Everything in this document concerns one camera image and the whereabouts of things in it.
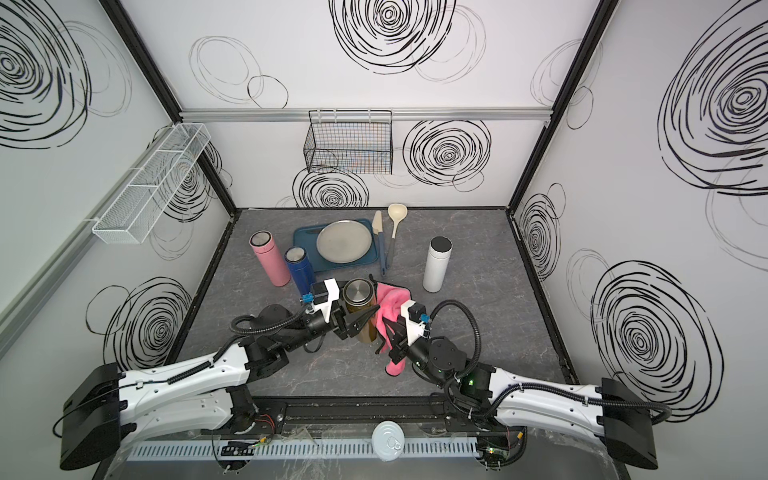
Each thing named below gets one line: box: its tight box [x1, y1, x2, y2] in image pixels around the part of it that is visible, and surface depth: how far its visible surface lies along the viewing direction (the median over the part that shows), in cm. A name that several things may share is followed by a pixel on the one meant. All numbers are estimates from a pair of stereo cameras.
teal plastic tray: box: [293, 219, 379, 272], surface depth 110 cm
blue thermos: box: [284, 246, 315, 297], surface depth 84 cm
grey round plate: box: [316, 219, 373, 264], surface depth 111 cm
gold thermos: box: [342, 277, 377, 343], surface depth 59 cm
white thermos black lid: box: [422, 235, 453, 293], surface depth 85 cm
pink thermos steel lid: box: [249, 230, 291, 287], surface depth 87 cm
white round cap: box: [371, 420, 405, 462], surface depth 67 cm
